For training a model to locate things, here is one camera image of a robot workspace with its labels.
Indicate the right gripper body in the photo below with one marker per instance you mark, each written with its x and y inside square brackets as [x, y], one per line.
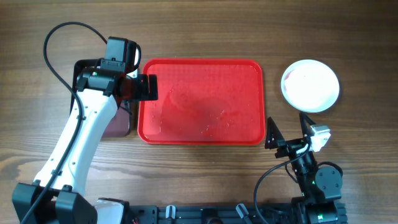
[292, 147]

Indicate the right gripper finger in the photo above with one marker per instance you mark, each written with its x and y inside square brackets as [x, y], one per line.
[304, 121]
[274, 138]

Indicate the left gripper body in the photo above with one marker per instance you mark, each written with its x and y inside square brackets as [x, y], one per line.
[140, 89]

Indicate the white plate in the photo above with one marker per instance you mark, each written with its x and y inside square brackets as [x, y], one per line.
[310, 86]

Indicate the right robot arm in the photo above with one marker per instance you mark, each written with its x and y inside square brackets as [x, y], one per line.
[320, 182]

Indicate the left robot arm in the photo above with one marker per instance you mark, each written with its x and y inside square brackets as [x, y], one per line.
[57, 192]

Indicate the black tray with water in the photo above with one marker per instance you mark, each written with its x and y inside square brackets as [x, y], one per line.
[121, 123]

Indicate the red plastic tray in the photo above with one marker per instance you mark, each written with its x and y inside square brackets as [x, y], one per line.
[218, 102]

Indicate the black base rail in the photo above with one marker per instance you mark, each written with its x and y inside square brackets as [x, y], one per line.
[208, 214]

